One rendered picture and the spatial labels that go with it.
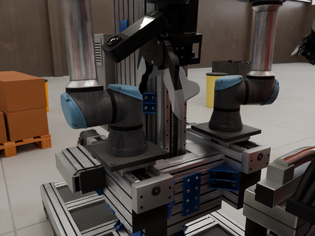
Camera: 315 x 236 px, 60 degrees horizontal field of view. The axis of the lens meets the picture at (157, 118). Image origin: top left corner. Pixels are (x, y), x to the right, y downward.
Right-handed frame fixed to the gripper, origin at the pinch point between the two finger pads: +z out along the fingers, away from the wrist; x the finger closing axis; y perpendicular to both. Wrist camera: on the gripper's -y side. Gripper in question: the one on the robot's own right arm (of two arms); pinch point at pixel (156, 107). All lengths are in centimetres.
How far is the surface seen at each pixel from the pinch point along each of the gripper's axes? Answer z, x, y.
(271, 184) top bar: 5.0, -23.0, 6.3
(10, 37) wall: 148, 1061, 34
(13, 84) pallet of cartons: 74, 271, -15
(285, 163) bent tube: 2.6, -22.6, 9.4
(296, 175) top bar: 5.5, -23.3, 12.3
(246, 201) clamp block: 10.6, -19.8, 5.8
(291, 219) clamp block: 8.8, -27.0, 6.9
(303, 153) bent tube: 2.9, -22.0, 14.7
